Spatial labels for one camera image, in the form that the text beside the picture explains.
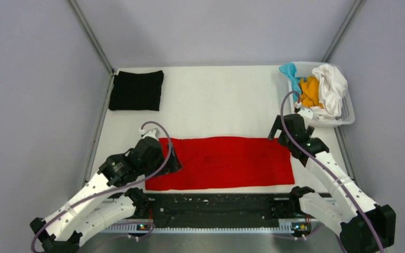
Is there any red t shirt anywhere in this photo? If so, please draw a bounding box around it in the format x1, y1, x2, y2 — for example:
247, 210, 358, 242
145, 137, 295, 191

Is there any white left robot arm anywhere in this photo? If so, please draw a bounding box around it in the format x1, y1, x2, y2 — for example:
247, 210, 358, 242
30, 125, 182, 252

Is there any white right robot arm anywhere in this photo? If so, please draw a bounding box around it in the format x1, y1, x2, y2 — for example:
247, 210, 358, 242
268, 108, 396, 252

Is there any orange t shirt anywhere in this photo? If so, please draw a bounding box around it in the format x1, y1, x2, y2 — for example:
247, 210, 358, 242
298, 76, 324, 109

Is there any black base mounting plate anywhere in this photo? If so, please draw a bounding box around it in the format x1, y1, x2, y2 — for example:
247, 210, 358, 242
133, 193, 307, 228

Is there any white t shirt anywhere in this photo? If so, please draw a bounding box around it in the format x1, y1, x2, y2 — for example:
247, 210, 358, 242
312, 64, 348, 121

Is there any light blue t shirt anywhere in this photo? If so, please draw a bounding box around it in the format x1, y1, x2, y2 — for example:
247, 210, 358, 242
279, 62, 302, 102

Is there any folded black t shirt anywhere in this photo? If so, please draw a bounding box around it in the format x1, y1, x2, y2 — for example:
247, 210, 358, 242
108, 71, 164, 111

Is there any aluminium frame rail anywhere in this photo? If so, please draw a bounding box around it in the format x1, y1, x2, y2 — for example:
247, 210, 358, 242
62, 197, 381, 222

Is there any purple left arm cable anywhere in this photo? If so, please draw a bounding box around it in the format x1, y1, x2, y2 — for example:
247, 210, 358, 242
30, 121, 173, 253

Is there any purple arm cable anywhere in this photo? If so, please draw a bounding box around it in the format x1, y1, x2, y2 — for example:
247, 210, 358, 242
30, 121, 173, 253
279, 91, 387, 253

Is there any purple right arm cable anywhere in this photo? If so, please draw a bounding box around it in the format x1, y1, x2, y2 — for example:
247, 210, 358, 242
279, 91, 387, 253

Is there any white slotted cable duct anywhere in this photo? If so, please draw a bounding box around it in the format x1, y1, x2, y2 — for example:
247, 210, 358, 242
99, 220, 312, 235

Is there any right corner frame post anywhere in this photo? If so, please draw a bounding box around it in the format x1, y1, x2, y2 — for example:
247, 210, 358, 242
321, 0, 366, 62

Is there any corner frame post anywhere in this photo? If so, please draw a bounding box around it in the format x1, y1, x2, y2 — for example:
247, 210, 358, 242
321, 0, 366, 62
66, 0, 114, 73

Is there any left corner frame post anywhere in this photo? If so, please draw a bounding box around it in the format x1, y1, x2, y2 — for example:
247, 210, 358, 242
66, 0, 114, 73

